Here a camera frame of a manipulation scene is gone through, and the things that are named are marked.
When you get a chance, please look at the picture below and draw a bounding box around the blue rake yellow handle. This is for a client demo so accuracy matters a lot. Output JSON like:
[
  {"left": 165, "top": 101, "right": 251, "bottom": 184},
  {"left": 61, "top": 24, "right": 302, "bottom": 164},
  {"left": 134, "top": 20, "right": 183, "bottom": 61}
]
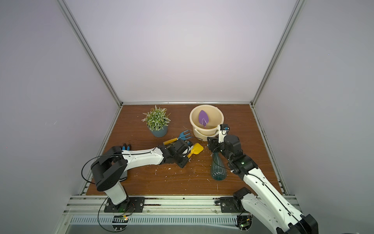
[{"left": 163, "top": 130, "right": 192, "bottom": 145}]

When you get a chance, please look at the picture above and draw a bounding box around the yellow shovel yellow handle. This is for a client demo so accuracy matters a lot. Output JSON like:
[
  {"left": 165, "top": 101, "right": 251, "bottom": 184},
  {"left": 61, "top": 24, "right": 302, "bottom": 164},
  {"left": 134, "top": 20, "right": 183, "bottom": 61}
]
[{"left": 188, "top": 143, "right": 204, "bottom": 158}]

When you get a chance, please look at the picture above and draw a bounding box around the purple shovel pink handle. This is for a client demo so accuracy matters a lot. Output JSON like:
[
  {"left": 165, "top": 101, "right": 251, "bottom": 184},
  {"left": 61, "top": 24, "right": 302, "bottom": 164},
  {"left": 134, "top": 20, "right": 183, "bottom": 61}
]
[{"left": 198, "top": 110, "right": 209, "bottom": 127}]

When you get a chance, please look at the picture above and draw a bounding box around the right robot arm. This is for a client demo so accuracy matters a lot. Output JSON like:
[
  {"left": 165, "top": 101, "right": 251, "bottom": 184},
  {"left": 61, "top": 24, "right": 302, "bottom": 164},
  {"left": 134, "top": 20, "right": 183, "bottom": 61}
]
[{"left": 207, "top": 135, "right": 318, "bottom": 234}]

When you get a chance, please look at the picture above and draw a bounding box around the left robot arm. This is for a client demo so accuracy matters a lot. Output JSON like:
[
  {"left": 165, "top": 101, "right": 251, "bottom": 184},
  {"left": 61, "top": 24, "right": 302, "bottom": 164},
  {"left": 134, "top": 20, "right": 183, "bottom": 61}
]
[{"left": 91, "top": 139, "right": 194, "bottom": 206}]

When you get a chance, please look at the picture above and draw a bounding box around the blue black gardening glove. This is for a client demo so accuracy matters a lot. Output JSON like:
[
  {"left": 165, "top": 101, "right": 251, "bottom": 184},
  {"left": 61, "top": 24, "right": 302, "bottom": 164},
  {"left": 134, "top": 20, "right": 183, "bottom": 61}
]
[{"left": 122, "top": 144, "right": 131, "bottom": 151}]

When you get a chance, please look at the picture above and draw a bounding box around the teal spray bottle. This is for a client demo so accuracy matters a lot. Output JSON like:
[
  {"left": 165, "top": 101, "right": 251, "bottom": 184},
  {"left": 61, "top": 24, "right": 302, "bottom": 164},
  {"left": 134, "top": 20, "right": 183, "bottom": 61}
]
[{"left": 210, "top": 152, "right": 227, "bottom": 181}]

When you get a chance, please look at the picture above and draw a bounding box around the artificial plant in grey pot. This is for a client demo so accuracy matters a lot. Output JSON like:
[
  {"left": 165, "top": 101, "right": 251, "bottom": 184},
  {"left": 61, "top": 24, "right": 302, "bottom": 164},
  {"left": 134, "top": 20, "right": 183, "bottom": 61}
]
[{"left": 142, "top": 105, "right": 170, "bottom": 138}]

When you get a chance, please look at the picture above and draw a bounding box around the cream plastic bucket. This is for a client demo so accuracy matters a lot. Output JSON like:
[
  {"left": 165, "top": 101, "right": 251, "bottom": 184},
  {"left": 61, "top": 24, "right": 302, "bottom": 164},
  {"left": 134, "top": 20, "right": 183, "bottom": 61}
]
[{"left": 189, "top": 104, "right": 224, "bottom": 141}]

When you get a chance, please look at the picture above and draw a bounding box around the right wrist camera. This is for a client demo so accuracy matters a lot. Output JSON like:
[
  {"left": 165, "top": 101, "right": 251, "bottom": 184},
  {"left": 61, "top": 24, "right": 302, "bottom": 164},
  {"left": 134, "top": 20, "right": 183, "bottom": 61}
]
[{"left": 217, "top": 124, "right": 230, "bottom": 143}]

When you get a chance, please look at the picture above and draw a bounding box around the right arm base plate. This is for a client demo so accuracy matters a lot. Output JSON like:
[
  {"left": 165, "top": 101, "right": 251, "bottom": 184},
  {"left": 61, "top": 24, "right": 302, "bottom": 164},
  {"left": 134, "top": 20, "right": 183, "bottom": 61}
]
[{"left": 214, "top": 197, "right": 246, "bottom": 213}]

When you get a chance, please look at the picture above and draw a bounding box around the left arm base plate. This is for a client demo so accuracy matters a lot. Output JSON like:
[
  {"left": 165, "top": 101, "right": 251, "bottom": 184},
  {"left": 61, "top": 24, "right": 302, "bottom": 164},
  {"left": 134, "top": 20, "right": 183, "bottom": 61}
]
[{"left": 104, "top": 197, "right": 145, "bottom": 213}]

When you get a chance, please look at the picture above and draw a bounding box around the aluminium front rail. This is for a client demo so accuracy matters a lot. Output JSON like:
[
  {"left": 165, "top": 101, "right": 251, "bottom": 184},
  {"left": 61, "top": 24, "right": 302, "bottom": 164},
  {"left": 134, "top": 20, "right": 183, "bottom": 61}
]
[{"left": 65, "top": 195, "right": 303, "bottom": 216}]

